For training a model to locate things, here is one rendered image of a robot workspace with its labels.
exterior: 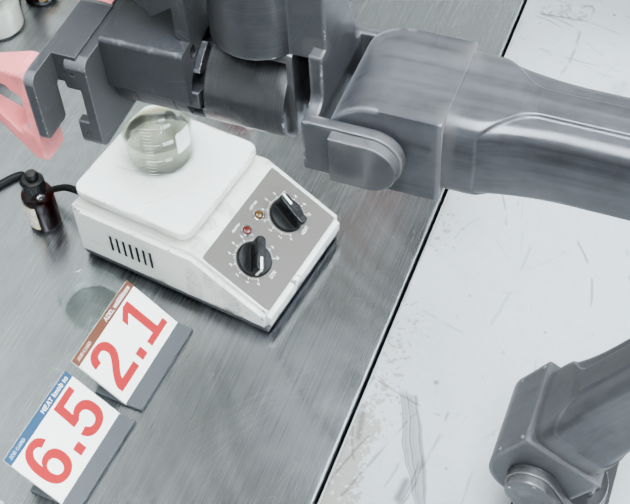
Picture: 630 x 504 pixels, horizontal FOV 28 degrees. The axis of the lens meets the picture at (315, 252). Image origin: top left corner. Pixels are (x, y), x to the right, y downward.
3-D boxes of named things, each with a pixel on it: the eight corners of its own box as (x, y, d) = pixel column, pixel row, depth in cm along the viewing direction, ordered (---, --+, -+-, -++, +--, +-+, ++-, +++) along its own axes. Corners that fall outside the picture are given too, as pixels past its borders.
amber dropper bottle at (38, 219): (59, 206, 119) (44, 155, 113) (64, 229, 117) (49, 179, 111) (27, 213, 118) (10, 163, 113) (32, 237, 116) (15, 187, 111)
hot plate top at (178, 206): (261, 151, 111) (260, 144, 110) (187, 244, 105) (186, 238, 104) (149, 107, 115) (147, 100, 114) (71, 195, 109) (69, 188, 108)
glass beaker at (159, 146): (195, 126, 113) (184, 56, 106) (201, 178, 109) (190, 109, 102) (117, 137, 112) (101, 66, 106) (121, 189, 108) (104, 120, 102)
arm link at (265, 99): (175, 43, 66) (297, 71, 64) (218, -23, 69) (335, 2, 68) (191, 135, 71) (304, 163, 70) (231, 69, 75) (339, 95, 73)
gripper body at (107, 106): (52, 57, 67) (177, 87, 65) (136, -57, 73) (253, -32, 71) (76, 142, 72) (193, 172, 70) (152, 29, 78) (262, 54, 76)
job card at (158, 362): (193, 330, 109) (187, 302, 106) (141, 412, 104) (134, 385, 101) (132, 308, 111) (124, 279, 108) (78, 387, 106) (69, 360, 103)
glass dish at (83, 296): (54, 294, 112) (49, 279, 110) (113, 273, 113) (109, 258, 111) (71, 340, 109) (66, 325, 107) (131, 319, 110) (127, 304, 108)
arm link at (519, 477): (504, 476, 84) (587, 502, 83) (537, 371, 89) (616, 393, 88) (496, 519, 89) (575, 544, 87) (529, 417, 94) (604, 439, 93)
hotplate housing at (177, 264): (342, 234, 115) (340, 176, 109) (269, 339, 108) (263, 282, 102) (142, 153, 122) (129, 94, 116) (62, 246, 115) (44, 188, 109)
